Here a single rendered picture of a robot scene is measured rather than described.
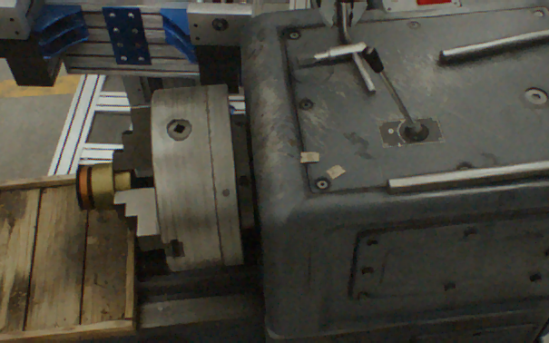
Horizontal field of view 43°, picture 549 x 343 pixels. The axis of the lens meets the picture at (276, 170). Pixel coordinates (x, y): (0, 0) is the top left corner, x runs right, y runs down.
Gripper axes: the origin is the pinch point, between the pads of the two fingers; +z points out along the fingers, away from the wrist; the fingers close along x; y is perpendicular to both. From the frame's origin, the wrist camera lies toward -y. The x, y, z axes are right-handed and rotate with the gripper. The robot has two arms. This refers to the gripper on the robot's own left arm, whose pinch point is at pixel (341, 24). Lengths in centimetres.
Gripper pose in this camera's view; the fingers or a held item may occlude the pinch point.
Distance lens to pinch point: 115.4
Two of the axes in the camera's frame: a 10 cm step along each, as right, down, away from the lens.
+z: 0.2, 6.1, 7.9
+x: -9.9, 1.0, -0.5
